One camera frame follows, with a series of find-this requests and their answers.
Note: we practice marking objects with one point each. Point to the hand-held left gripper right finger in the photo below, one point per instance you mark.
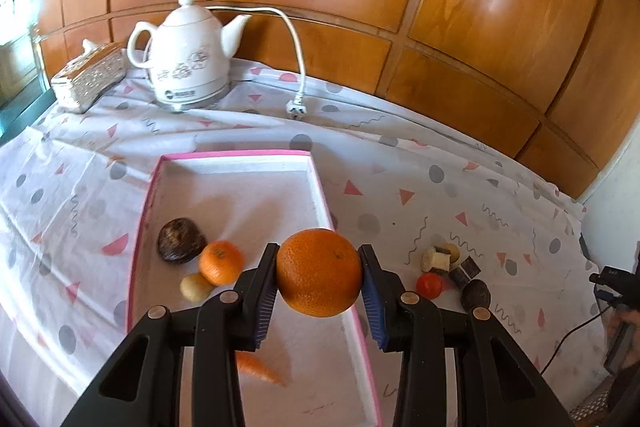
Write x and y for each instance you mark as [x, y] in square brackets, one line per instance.
[372, 307]

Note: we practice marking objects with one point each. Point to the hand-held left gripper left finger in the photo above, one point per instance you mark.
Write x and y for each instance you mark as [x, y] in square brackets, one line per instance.
[265, 302]

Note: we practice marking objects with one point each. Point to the small tangerine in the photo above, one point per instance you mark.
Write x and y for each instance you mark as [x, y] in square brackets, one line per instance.
[221, 262]

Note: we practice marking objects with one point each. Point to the large orange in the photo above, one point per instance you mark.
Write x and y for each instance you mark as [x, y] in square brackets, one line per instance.
[319, 273]

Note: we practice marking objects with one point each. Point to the small red-orange fruit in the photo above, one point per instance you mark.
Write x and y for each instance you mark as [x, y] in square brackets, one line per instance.
[430, 285]

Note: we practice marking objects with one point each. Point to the orange carrot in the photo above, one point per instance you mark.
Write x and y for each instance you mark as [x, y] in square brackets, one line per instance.
[260, 371]

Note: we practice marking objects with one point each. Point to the small yellow-green fruit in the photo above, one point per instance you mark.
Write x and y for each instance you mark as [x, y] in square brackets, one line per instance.
[196, 287]

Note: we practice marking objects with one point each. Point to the small yellow fruit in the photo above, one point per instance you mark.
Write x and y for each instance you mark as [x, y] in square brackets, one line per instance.
[452, 250]

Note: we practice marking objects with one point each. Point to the pink rectangular tray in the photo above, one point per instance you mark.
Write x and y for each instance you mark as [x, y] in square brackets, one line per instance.
[240, 207]

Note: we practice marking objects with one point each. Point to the dark brown round fruit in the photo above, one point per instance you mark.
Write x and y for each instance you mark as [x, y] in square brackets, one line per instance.
[475, 294]
[181, 240]

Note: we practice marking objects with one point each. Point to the person's right hand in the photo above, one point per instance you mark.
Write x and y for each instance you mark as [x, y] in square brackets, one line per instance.
[632, 318]

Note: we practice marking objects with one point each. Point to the person's dark clothing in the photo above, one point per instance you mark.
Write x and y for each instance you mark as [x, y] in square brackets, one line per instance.
[622, 399]

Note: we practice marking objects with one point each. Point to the silver kettle base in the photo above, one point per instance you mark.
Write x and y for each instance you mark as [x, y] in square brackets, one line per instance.
[192, 103]

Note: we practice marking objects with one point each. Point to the white floral electric kettle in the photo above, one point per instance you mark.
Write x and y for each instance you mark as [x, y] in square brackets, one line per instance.
[190, 52]

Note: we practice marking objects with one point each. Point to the silver ornate tissue box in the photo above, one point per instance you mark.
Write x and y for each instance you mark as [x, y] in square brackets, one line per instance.
[85, 77]

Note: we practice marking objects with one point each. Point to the white tissue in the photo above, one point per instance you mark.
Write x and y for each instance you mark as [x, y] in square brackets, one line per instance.
[90, 46]

